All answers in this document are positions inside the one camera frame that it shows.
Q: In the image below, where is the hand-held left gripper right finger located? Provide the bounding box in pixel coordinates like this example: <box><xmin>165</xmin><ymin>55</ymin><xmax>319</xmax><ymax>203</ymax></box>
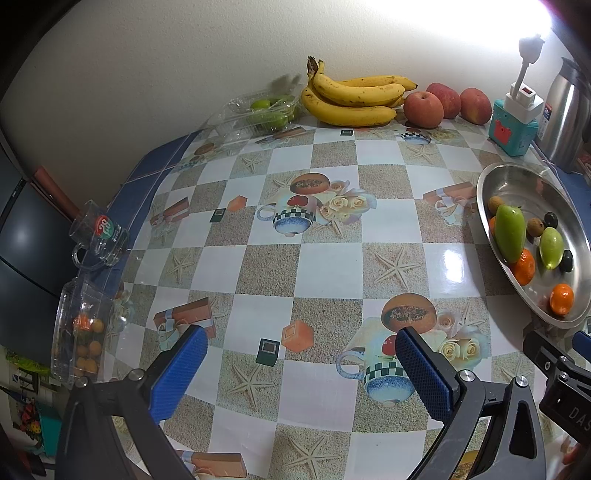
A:
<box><xmin>396</xmin><ymin>327</ymin><xmax>548</xmax><ymax>480</ymax></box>

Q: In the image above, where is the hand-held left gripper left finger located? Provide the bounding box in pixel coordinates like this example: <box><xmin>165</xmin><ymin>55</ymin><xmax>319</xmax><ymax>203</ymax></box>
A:
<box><xmin>55</xmin><ymin>324</ymin><xmax>209</xmax><ymax>480</ymax></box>

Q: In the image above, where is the green mango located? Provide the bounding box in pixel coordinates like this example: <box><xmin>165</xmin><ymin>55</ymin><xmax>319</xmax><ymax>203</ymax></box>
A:
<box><xmin>494</xmin><ymin>204</ymin><xmax>527</xmax><ymax>265</ymax></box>
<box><xmin>539</xmin><ymin>227</ymin><xmax>565</xmax><ymax>271</ymax></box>

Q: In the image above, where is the stainless steel plate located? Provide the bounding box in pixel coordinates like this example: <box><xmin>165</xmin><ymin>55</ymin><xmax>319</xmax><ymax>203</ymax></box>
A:
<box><xmin>475</xmin><ymin>162</ymin><xmax>591</xmax><ymax>329</ymax></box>

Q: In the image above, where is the pile of small kumquats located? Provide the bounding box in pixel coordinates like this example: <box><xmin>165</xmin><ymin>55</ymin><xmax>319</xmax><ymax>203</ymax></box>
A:
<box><xmin>71</xmin><ymin>314</ymin><xmax>105</xmax><ymax>377</ymax></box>

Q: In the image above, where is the tall clear plastic box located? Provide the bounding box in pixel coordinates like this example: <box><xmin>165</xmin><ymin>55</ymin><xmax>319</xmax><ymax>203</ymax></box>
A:
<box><xmin>50</xmin><ymin>278</ymin><xmax>116</xmax><ymax>387</ymax></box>

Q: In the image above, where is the small teal box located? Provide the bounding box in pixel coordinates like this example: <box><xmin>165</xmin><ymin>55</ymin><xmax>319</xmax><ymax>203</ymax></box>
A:
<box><xmin>37</xmin><ymin>406</ymin><xmax>63</xmax><ymax>455</ymax></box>

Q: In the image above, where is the checkered printed tablecloth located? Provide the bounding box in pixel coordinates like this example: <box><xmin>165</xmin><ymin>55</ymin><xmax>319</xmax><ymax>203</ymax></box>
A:
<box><xmin>92</xmin><ymin>122</ymin><xmax>591</xmax><ymax>480</ymax></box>

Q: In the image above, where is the green packet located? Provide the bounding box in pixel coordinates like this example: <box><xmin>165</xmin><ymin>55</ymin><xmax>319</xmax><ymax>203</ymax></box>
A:
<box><xmin>4</xmin><ymin>351</ymin><xmax>49</xmax><ymax>377</ymax></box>

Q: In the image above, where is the glass mug with round logo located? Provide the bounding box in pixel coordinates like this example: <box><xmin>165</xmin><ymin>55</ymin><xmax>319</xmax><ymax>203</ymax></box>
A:
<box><xmin>69</xmin><ymin>199</ymin><xmax>130</xmax><ymax>271</ymax></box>

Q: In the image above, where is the dark grey cabinet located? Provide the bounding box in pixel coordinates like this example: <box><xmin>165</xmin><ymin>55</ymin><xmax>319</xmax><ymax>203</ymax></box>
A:
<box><xmin>0</xmin><ymin>129</ymin><xmax>81</xmax><ymax>361</ymax></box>

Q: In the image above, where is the blue cloth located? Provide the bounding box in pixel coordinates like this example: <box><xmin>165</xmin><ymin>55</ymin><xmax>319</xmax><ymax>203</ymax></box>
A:
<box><xmin>104</xmin><ymin>131</ymin><xmax>208</xmax><ymax>241</ymax></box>

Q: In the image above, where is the brown wooden stick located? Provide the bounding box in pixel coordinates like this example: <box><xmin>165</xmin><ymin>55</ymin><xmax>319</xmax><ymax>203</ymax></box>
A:
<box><xmin>33</xmin><ymin>167</ymin><xmax>79</xmax><ymax>217</ymax></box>

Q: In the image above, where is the teal plastic box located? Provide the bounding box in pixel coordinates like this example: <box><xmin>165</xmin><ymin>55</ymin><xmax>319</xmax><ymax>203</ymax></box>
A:
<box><xmin>488</xmin><ymin>98</ymin><xmax>539</xmax><ymax>158</ymax></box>

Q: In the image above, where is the stainless steel kettle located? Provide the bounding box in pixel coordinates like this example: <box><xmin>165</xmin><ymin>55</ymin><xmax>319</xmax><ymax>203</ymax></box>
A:
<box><xmin>538</xmin><ymin>56</ymin><xmax>591</xmax><ymax>174</ymax></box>

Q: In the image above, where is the clear plastic clamshell box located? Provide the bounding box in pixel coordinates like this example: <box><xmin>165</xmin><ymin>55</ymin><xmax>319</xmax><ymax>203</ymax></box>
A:
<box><xmin>203</xmin><ymin>90</ymin><xmax>303</xmax><ymax>141</ymax></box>

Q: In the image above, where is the yellow banana bunch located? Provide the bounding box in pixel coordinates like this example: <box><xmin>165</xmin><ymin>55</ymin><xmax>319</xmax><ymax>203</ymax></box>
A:
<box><xmin>301</xmin><ymin>56</ymin><xmax>419</xmax><ymax>127</ymax></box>

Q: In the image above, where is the middle red apple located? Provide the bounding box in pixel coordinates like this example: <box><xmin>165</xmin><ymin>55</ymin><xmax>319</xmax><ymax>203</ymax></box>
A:
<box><xmin>426</xmin><ymin>82</ymin><xmax>461</xmax><ymax>120</ymax></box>

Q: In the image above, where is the white gooseneck lamp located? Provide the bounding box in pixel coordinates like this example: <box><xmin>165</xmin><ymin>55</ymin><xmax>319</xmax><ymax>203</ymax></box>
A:
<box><xmin>507</xmin><ymin>34</ymin><xmax>546</xmax><ymax>107</ymax></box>

